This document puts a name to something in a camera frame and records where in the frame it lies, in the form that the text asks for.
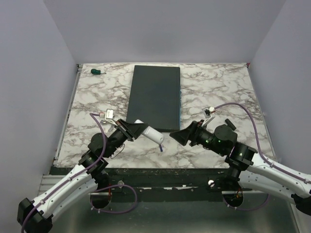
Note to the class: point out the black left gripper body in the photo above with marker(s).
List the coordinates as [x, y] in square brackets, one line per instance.
[119, 136]

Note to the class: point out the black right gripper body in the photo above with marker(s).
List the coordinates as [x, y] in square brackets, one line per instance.
[201, 136]

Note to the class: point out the white remote control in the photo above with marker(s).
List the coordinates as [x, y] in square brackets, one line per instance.
[153, 135]

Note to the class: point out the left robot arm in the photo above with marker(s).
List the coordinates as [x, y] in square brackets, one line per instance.
[88, 176]

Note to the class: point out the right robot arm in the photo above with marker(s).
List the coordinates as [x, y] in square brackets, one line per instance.
[247, 167]

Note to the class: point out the black plastic clip part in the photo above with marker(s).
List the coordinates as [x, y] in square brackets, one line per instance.
[230, 124]

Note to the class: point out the silver metal bracket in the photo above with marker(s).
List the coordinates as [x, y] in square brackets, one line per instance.
[105, 121]

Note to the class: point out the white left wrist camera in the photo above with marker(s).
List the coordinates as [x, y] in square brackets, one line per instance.
[108, 114]

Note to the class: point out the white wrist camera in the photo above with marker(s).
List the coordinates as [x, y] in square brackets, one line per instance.
[108, 114]
[209, 113]

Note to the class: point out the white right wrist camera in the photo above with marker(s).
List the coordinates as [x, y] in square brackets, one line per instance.
[209, 113]

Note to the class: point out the dark network switch box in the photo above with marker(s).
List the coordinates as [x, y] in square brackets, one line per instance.
[155, 97]

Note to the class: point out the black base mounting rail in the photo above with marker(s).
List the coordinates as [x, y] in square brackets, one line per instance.
[169, 184]

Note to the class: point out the green handled screwdriver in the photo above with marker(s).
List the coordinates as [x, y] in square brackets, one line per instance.
[97, 72]

